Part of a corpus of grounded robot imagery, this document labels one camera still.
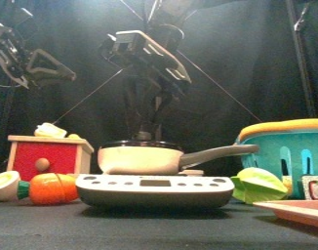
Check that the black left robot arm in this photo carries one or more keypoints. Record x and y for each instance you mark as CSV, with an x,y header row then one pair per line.
x,y
11,11

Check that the orange toy carrot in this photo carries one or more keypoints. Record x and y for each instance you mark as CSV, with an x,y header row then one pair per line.
x,y
51,188

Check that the orange yellow toy food piece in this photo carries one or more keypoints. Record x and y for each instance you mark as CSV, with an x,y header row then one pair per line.
x,y
74,136

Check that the toy sushi roll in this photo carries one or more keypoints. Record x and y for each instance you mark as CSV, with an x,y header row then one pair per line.
x,y
315,188

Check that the pale toy onion half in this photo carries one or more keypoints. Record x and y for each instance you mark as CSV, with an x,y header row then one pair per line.
x,y
4,185

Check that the red wooden drawer box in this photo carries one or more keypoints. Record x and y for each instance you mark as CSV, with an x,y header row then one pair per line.
x,y
45,154

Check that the dark glass pot lid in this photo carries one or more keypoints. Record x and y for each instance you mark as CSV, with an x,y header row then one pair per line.
x,y
142,144

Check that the pink cutting board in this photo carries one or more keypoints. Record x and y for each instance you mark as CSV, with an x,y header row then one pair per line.
x,y
302,211

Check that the black frame post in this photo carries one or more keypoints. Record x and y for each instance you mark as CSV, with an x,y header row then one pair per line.
x,y
302,58

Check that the white grey toy induction stove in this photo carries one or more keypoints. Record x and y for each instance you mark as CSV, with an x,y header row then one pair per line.
x,y
152,192

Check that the yellow-green fruit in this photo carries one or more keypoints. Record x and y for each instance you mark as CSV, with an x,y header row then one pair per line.
x,y
259,185

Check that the teal basket orange rim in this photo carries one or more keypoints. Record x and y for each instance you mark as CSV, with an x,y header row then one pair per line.
x,y
270,149

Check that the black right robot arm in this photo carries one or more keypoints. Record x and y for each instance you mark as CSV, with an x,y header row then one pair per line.
x,y
172,14

